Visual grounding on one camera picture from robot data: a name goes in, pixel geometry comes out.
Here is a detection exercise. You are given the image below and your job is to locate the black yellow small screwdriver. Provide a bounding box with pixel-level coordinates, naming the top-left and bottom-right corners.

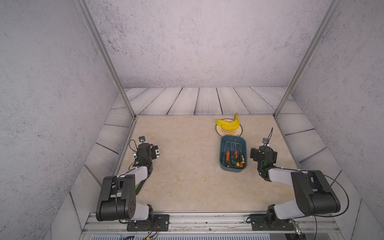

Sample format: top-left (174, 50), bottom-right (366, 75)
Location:
top-left (240, 145), bottom-right (245, 165)

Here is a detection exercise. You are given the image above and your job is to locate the orange small screwdriver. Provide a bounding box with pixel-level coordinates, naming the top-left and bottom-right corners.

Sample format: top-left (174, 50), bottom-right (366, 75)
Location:
top-left (234, 144), bottom-right (239, 161)

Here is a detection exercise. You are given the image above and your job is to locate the teal storage box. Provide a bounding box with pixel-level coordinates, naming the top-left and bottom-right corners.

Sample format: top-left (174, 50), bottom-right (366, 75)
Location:
top-left (219, 136), bottom-right (248, 173)

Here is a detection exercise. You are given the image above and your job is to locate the large green black screwdriver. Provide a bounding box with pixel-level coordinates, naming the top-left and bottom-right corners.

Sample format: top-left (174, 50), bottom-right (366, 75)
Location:
top-left (221, 142), bottom-right (230, 168)

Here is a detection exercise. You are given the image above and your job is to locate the black yellow dotted screwdriver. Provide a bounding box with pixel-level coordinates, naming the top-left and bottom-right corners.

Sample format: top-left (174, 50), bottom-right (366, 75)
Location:
top-left (236, 156), bottom-right (241, 167)

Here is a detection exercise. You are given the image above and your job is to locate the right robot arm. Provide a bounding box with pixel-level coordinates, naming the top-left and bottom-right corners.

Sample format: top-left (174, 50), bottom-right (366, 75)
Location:
top-left (250, 146), bottom-right (341, 224)

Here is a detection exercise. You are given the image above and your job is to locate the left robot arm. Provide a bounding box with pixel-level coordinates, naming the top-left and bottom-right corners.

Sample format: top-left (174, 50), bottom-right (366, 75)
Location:
top-left (96, 143), bottom-right (160, 223)

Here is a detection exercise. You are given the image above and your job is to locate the yellow banana bunch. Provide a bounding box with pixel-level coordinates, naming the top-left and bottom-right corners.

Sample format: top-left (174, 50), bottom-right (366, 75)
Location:
top-left (216, 114), bottom-right (240, 131)

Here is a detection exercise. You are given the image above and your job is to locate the round patterned plate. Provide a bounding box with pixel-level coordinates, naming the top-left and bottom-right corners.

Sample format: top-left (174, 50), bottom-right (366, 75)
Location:
top-left (216, 119), bottom-right (243, 137)

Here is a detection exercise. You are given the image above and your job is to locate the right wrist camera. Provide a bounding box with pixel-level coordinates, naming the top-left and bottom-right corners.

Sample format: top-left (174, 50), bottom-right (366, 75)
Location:
top-left (262, 138), bottom-right (270, 147)

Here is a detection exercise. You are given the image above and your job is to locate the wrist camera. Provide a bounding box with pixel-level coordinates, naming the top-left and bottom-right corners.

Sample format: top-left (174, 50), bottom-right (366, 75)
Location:
top-left (139, 136), bottom-right (146, 143)
top-left (262, 138), bottom-right (270, 147)

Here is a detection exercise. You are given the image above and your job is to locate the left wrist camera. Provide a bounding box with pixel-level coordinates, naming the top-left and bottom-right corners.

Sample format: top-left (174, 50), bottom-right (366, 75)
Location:
top-left (139, 136), bottom-right (146, 143)

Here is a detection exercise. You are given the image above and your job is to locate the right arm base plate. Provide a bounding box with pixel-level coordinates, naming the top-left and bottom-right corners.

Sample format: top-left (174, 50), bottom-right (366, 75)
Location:
top-left (246, 214), bottom-right (296, 232)

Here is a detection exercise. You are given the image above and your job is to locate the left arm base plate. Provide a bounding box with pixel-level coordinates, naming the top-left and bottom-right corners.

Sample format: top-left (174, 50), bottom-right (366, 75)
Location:
top-left (127, 214), bottom-right (170, 232)

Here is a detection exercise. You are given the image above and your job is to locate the aluminium front rail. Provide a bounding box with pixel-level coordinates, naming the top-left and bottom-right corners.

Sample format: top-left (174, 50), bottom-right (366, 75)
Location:
top-left (80, 211), bottom-right (344, 240)

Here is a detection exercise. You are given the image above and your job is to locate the left aluminium frame post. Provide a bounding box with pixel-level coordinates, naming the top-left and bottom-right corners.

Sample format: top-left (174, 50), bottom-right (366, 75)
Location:
top-left (76, 0), bottom-right (136, 119)

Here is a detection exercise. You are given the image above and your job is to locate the aluminium frame post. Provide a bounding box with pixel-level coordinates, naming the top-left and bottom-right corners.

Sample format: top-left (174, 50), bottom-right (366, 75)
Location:
top-left (273, 0), bottom-right (341, 120)
top-left (76, 0), bottom-right (136, 119)

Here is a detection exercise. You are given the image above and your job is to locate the right aluminium frame post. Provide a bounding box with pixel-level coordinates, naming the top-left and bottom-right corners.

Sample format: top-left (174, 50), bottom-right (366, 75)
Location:
top-left (273, 0), bottom-right (341, 120)

